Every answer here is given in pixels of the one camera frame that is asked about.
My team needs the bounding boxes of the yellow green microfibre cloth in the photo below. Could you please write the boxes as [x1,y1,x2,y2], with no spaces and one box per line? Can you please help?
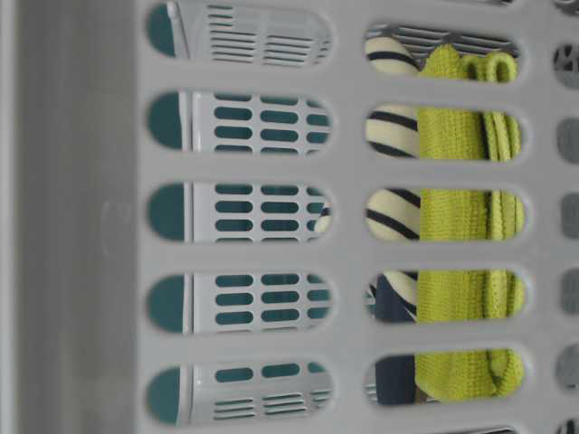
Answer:
[415,44,525,402]

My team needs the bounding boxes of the cream navy striped cloth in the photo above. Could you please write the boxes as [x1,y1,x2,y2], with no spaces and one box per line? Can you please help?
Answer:
[313,35,422,407]

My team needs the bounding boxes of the grey plastic shopping basket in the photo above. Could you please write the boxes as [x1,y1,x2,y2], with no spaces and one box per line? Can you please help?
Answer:
[1,1,578,433]

